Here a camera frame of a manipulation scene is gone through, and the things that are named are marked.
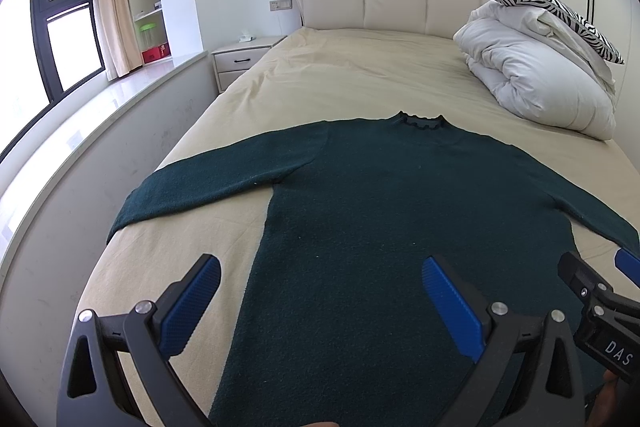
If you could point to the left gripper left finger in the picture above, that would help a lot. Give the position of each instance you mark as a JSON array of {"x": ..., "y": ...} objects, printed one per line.
[{"x": 94, "y": 388}]

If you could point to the white folded duvet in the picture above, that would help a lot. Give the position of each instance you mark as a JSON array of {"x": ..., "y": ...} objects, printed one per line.
[{"x": 538, "y": 69}]

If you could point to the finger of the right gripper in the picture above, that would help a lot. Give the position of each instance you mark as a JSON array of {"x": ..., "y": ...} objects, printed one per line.
[
  {"x": 577, "y": 275},
  {"x": 629, "y": 265}
]

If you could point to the person's right hand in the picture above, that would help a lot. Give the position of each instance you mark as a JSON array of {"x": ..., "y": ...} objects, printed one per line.
[{"x": 609, "y": 407}]

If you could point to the white tissue box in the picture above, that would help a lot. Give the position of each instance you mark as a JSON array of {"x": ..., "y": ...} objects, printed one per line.
[{"x": 246, "y": 37}]

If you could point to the wall socket panel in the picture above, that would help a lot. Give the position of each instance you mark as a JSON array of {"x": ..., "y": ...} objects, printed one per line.
[{"x": 280, "y": 5}]

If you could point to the white bedside table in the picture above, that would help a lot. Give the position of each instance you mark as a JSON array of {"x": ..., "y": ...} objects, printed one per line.
[{"x": 230, "y": 62}]

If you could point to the bed with beige sheet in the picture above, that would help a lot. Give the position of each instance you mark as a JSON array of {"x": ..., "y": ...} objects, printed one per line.
[{"x": 315, "y": 76}]

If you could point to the black framed window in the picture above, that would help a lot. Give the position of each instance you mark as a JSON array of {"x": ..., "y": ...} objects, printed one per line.
[{"x": 49, "y": 48}]

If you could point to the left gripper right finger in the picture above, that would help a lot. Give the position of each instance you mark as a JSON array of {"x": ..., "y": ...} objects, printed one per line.
[{"x": 548, "y": 388}]

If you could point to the red box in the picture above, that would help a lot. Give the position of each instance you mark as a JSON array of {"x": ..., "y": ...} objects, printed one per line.
[{"x": 156, "y": 53}]

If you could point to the dark green knit sweater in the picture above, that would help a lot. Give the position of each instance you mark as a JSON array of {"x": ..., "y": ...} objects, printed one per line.
[{"x": 335, "y": 324}]

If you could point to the green lidded container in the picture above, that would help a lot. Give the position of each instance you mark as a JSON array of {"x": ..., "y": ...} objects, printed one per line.
[{"x": 147, "y": 36}]

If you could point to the zebra print pillow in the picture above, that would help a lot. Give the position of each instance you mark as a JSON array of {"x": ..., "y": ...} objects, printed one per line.
[{"x": 577, "y": 23}]

